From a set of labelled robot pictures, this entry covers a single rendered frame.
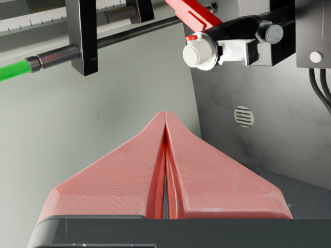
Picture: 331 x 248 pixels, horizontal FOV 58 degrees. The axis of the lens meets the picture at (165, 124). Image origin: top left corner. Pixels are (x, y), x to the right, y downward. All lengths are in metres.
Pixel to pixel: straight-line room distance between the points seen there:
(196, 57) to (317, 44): 0.14
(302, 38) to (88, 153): 0.35
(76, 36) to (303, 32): 0.24
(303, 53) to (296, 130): 0.24
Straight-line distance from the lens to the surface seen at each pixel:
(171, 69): 0.59
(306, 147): 0.55
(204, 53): 0.22
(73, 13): 0.36
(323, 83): 0.33
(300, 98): 0.52
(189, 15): 0.25
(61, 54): 0.37
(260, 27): 0.26
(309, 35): 0.32
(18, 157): 0.47
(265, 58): 0.34
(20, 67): 0.36
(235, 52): 0.21
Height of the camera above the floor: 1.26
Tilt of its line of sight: 35 degrees down
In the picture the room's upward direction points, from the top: 120 degrees counter-clockwise
